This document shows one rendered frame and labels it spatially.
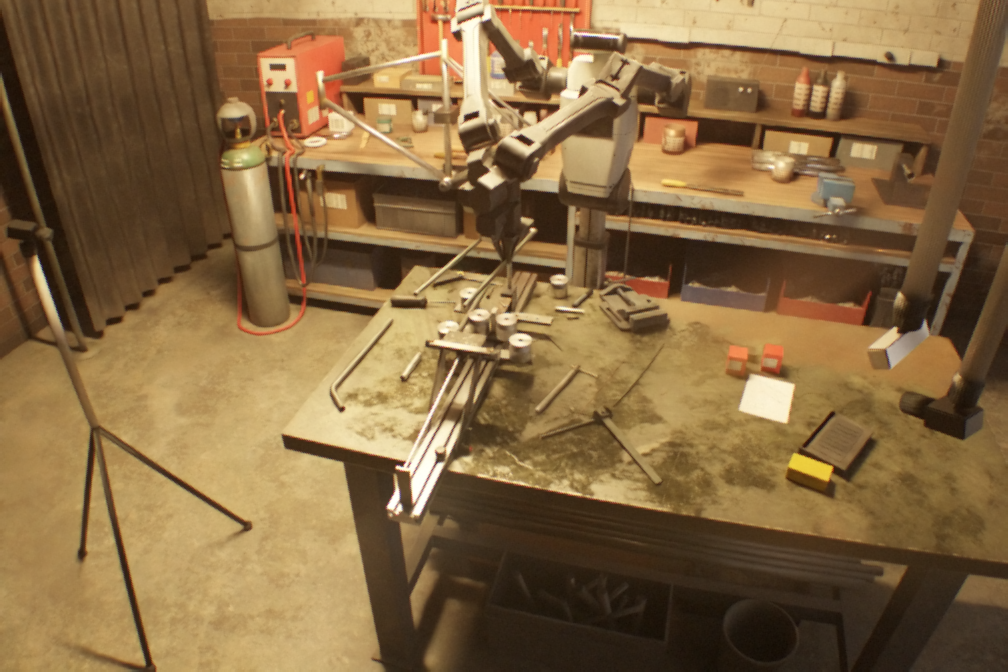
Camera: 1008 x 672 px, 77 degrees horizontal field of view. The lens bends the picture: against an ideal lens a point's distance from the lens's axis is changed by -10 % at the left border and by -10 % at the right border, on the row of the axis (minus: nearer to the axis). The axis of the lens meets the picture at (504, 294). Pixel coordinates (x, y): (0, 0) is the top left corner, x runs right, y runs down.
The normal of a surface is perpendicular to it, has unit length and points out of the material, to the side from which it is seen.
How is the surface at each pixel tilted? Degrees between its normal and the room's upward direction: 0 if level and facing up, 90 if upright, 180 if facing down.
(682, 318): 0
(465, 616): 0
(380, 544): 90
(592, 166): 90
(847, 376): 0
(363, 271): 90
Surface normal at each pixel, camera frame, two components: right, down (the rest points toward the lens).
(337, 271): -0.26, 0.48
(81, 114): 0.41, 0.45
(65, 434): 0.00, -0.86
